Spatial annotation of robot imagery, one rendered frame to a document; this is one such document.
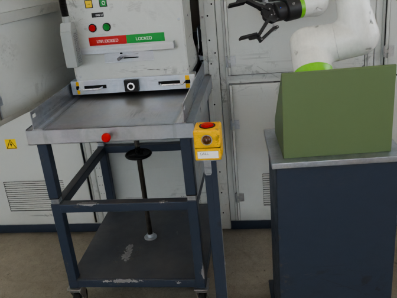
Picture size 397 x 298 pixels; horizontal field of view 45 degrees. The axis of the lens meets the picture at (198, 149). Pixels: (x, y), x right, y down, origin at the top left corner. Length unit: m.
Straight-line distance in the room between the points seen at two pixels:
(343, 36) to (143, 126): 0.73
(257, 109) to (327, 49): 0.74
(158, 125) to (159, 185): 0.91
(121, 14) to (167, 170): 0.87
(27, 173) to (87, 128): 1.03
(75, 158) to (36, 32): 0.71
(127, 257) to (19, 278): 0.62
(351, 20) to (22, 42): 1.30
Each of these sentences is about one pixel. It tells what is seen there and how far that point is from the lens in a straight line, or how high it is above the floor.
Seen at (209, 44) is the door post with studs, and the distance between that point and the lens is 2.29.
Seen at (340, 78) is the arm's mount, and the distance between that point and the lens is 1.53.
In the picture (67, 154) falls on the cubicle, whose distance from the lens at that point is 2.61.
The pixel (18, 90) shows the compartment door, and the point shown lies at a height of 0.93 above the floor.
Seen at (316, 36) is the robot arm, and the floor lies 1.10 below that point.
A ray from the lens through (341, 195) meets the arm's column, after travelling 1.64.
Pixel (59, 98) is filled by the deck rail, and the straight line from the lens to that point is 2.07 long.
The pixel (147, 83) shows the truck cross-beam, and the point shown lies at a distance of 2.07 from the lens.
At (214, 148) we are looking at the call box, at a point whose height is 0.84.
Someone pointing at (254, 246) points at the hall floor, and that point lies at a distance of 2.49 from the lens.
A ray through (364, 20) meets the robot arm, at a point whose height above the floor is 1.14.
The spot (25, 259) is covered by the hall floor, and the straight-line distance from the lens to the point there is 2.73.
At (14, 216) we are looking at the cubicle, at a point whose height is 0.12.
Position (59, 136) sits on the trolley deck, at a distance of 1.82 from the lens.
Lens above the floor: 1.39
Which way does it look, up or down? 22 degrees down
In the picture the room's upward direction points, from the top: 6 degrees counter-clockwise
